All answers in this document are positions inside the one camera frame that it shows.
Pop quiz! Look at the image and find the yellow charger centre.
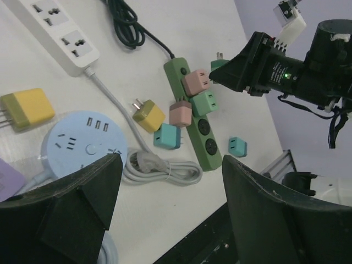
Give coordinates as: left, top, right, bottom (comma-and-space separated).
133, 99, 166, 133

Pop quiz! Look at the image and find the green charger top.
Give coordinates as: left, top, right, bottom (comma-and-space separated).
211, 52, 228, 72

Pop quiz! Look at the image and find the white power strip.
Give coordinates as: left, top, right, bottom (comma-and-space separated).
3, 1, 100, 77

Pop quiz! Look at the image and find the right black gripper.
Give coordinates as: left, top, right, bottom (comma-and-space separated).
209, 31, 304, 96

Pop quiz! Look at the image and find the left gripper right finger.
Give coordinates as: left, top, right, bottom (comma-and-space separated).
222, 155, 351, 263

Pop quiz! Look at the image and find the green power strip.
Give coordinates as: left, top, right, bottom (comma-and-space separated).
164, 57, 222, 172

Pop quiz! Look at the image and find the black power cable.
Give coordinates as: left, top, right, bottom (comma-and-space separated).
101, 0, 177, 60

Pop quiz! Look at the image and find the purple power strip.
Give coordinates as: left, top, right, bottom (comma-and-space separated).
0, 159, 27, 202

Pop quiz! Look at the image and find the teal charger centre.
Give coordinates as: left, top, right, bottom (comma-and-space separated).
153, 123, 181, 150

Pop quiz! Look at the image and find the grey cable of white strip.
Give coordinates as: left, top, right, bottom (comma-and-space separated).
84, 65, 204, 187

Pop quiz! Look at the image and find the teal charger right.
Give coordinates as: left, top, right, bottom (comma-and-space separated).
228, 137, 248, 157

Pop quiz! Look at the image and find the round blue power strip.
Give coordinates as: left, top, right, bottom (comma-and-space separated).
41, 111, 128, 179

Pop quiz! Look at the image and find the green charger bottom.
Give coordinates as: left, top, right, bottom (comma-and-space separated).
189, 91, 218, 117

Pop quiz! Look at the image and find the green charger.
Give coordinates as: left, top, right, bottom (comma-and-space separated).
211, 52, 228, 72
189, 91, 218, 117

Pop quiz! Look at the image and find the yellow charger left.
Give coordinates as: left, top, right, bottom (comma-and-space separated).
1, 88, 56, 131

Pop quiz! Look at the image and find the yellow charger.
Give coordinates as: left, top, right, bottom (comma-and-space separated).
1, 88, 56, 131
133, 99, 166, 133

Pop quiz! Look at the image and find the teal charger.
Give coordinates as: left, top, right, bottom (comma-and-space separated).
153, 123, 181, 150
228, 137, 248, 157

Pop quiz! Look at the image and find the blue coiled cable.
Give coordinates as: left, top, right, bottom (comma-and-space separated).
16, 170, 119, 264

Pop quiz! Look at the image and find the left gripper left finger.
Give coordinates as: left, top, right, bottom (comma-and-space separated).
1, 153, 123, 263

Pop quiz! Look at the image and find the pink charger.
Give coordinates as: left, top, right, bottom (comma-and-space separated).
169, 97, 193, 128
181, 69, 210, 97

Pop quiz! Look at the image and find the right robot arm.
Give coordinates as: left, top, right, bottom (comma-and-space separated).
210, 19, 351, 149

